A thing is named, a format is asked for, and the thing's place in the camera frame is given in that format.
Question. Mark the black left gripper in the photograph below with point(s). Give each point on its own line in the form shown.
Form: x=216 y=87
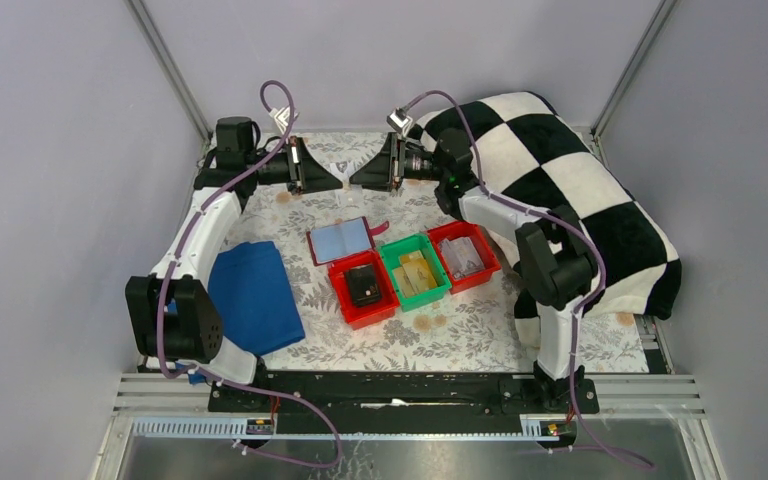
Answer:
x=315 y=176

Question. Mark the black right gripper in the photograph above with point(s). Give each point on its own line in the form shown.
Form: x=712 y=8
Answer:
x=377 y=175

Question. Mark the red leather card holder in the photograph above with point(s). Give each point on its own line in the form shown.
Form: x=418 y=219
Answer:
x=334 y=242

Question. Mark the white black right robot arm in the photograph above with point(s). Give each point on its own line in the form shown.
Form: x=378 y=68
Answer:
x=557 y=262

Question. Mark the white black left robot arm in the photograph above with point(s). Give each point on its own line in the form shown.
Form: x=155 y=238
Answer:
x=221 y=191

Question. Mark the gold cards in green bin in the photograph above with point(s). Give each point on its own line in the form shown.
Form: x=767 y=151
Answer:
x=414 y=276

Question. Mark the black VIP card stack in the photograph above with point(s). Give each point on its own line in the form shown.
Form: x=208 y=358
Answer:
x=362 y=285

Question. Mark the white cards in red bin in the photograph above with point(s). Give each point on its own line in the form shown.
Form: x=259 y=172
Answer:
x=461 y=257

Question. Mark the green plastic bin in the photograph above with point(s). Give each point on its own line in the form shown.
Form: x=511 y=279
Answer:
x=389 y=254

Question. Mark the left red plastic bin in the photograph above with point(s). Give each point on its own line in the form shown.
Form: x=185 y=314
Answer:
x=358 y=318

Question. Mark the red plastic bin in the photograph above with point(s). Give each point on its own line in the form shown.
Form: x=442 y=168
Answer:
x=358 y=318
x=458 y=229

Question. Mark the right red plastic bin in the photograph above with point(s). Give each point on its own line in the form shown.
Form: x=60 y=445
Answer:
x=458 y=229

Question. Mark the blue folded cloth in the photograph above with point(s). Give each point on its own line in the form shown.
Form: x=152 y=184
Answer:
x=255 y=298

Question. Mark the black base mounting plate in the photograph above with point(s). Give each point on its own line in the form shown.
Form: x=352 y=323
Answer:
x=410 y=394

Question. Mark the aluminium front rail frame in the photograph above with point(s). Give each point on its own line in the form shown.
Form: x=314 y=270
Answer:
x=170 y=429

